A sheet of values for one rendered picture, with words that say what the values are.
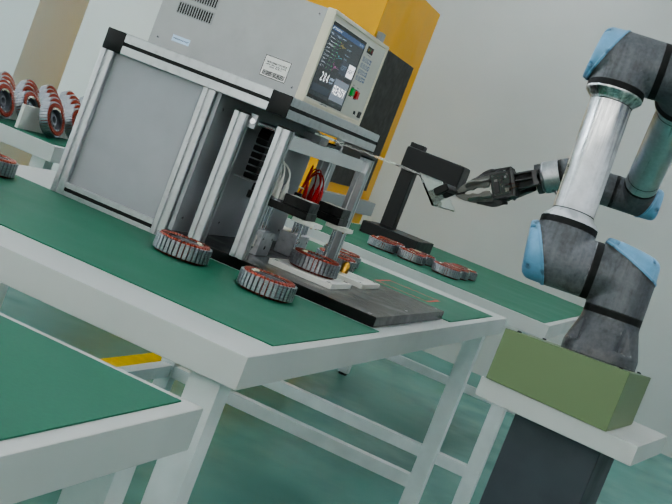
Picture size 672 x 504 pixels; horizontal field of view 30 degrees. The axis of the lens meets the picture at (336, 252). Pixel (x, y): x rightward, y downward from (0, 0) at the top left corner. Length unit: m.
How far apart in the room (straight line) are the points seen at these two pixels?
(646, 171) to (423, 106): 5.48
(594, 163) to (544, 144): 5.51
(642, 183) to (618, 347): 0.48
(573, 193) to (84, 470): 1.54
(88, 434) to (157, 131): 1.56
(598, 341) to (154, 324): 1.00
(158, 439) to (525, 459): 1.30
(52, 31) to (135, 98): 4.10
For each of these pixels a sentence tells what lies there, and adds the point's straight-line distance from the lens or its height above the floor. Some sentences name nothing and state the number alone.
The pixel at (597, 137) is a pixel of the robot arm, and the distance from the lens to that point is 2.53.
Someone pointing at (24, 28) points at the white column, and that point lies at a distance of 6.60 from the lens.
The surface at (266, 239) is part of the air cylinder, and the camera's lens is 2.74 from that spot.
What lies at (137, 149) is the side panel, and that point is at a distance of 2.66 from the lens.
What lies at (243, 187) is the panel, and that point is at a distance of 2.87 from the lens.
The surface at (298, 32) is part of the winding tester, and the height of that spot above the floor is 1.25.
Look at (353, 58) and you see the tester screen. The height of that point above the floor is 1.25.
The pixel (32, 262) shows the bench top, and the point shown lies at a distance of 1.86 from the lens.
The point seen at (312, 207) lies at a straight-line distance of 2.70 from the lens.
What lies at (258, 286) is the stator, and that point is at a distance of 2.29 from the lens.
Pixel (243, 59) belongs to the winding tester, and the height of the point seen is 1.15.
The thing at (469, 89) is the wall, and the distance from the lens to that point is 8.14.
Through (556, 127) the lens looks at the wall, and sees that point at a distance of 8.02.
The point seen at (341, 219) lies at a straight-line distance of 2.93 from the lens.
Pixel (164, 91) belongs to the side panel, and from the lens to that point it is 2.65.
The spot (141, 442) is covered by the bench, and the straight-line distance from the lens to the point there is 1.25.
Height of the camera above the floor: 1.07
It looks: 5 degrees down
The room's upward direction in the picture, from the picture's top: 21 degrees clockwise
